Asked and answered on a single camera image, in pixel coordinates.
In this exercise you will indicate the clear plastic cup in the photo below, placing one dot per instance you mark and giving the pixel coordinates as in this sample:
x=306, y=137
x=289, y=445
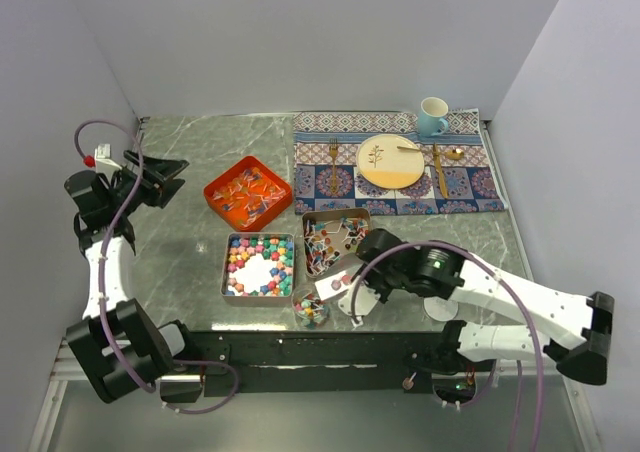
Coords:
x=309, y=310

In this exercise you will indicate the light blue mug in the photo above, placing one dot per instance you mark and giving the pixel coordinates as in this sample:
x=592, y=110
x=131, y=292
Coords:
x=432, y=118

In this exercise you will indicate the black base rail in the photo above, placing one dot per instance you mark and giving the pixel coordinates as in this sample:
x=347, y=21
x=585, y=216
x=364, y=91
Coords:
x=246, y=362

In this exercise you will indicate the clear round lid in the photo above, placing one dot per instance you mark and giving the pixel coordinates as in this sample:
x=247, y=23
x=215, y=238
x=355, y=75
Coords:
x=439, y=309

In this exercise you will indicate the gold knife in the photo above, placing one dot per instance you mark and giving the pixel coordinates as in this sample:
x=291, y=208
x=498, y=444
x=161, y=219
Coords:
x=440, y=172

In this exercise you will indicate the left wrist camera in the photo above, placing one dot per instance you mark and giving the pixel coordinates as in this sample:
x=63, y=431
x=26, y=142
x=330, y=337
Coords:
x=101, y=161

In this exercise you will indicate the patterned cloth placemat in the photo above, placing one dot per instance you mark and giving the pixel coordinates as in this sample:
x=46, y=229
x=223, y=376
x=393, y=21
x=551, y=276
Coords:
x=470, y=181

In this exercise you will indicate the cream and orange plate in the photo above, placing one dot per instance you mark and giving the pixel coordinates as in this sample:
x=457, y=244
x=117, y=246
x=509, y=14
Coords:
x=383, y=165

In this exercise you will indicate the gold spoon on plate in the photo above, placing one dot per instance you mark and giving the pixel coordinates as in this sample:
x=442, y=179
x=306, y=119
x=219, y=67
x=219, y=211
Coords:
x=407, y=148

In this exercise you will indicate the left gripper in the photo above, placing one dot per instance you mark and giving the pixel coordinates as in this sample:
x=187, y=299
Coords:
x=159, y=194

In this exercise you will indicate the orange plastic tray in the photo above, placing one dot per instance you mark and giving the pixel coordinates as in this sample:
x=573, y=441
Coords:
x=249, y=195

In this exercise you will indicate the tin of star candies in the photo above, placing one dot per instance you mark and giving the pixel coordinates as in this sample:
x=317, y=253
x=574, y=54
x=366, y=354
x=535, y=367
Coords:
x=258, y=269

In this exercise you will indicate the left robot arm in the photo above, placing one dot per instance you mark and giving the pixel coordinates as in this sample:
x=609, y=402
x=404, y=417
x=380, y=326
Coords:
x=116, y=344

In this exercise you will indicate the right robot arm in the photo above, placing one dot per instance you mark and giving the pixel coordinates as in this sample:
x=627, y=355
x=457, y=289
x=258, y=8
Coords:
x=181, y=278

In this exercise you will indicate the gold fork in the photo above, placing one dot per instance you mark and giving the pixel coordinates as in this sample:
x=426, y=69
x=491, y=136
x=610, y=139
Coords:
x=333, y=153

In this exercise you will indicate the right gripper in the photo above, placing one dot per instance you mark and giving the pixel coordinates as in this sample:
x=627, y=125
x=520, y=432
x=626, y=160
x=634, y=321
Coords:
x=382, y=290

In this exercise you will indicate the gold spoon on mat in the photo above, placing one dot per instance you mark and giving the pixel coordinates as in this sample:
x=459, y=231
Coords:
x=453, y=155

